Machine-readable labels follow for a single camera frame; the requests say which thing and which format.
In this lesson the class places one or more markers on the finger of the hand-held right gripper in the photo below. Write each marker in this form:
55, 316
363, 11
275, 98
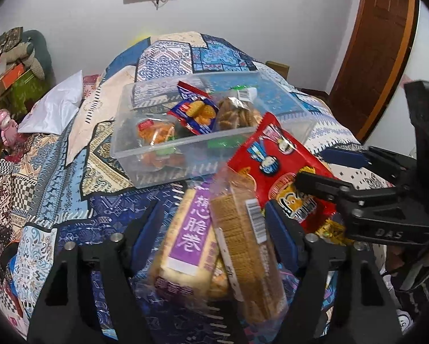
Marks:
339, 156
322, 186

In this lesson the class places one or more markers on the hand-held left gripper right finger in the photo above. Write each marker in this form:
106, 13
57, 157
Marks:
282, 234

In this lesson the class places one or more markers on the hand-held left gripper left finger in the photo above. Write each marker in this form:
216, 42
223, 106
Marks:
147, 231

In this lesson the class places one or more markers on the clear cracker packet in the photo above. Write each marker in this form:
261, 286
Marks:
246, 258

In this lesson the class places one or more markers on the purple label roll packet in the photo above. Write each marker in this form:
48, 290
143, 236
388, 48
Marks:
191, 236

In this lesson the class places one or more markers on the red snack bag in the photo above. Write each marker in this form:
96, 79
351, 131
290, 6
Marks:
268, 150

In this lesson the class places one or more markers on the clear plastic container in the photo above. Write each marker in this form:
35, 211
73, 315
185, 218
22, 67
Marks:
153, 93

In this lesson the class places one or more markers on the yellow snack packet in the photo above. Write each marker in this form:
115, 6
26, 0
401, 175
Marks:
331, 231

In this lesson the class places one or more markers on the orange snack packet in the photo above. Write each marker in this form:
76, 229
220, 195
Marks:
157, 159
155, 132

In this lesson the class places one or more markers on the wooden door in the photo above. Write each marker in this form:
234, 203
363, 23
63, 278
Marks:
375, 50

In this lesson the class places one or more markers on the green snack packet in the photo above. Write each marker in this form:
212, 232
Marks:
221, 143

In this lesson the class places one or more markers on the clear cookie bag green label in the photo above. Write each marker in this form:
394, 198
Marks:
236, 111

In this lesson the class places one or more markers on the blue cookie packet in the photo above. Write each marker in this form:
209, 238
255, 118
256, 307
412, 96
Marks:
196, 111

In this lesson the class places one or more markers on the black white shoe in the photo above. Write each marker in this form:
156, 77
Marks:
420, 272

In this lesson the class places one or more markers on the white pillow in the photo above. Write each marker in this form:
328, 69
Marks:
53, 109

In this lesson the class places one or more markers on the pink plush toy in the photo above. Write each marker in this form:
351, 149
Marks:
7, 129

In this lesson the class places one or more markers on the green box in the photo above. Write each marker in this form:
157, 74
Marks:
26, 89

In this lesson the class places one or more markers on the orange box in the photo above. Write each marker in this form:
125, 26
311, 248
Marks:
8, 75

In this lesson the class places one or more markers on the grey plush toy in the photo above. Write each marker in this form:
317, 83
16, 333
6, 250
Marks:
21, 50

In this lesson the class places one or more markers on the wooden bed post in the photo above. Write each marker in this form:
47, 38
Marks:
277, 68

